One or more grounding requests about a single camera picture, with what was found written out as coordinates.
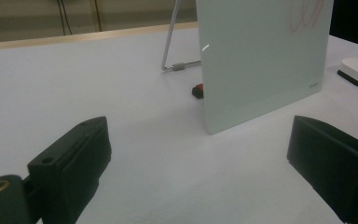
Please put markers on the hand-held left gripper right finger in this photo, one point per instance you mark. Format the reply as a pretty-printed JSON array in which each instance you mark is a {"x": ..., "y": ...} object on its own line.
[{"x": 332, "y": 158}]

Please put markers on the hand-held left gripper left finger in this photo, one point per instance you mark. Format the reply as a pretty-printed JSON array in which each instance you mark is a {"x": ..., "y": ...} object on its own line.
[{"x": 71, "y": 161}]

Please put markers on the pale green glass whiteboard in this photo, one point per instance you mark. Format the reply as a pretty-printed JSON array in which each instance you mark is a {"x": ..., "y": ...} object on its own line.
[{"x": 261, "y": 68}]

